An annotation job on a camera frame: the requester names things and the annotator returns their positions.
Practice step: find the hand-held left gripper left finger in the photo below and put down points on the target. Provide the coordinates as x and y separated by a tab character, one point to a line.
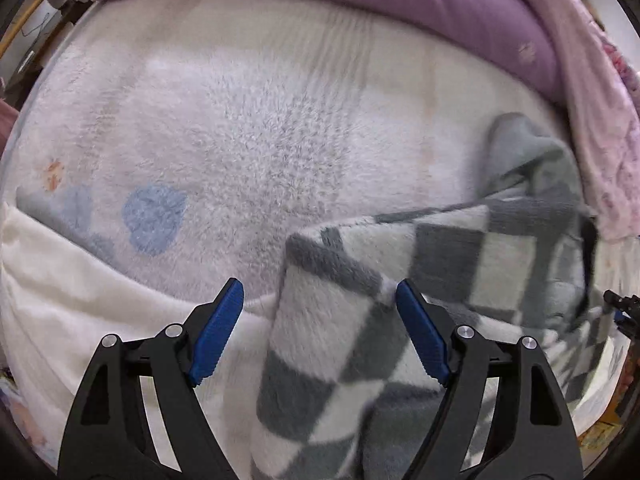
219	332

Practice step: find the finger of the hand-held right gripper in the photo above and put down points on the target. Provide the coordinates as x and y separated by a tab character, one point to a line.
622	310

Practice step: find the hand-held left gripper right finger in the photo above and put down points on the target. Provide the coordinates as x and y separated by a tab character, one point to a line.
420	332

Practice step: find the grey white checkered fleece garment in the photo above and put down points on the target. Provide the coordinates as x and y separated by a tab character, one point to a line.
400	280

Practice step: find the cream fleece blanket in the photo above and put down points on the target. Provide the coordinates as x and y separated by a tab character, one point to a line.
75	300

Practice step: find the pink floral blanket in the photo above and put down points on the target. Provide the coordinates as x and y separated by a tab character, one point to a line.
595	110

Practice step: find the white fluffy bed blanket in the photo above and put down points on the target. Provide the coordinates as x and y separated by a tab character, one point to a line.
240	130

